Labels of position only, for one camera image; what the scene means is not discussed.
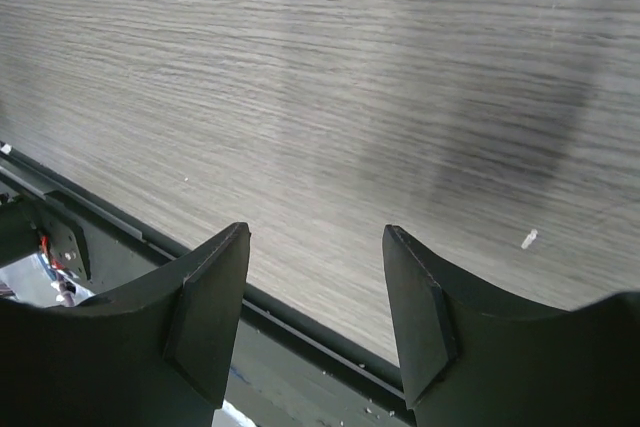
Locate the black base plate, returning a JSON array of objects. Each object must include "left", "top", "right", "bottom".
[{"left": 1, "top": 144, "right": 414, "bottom": 426}]

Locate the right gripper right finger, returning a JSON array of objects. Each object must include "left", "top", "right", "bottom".
[{"left": 382, "top": 225, "right": 639, "bottom": 426}]

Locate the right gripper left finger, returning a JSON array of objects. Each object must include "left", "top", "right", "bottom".
[{"left": 1, "top": 222, "right": 250, "bottom": 426}]

